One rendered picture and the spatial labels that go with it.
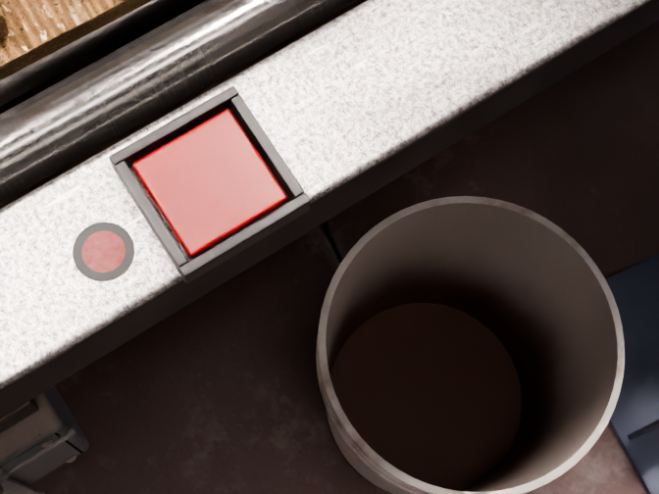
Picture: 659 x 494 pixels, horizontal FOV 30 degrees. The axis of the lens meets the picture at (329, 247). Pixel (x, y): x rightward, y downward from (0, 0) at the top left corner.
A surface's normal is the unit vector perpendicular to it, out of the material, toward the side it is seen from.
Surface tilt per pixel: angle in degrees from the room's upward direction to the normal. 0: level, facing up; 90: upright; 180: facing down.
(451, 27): 0
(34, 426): 0
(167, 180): 0
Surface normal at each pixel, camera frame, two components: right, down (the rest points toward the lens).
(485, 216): -0.15, 0.93
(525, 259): -0.56, 0.77
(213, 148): 0.05, -0.26
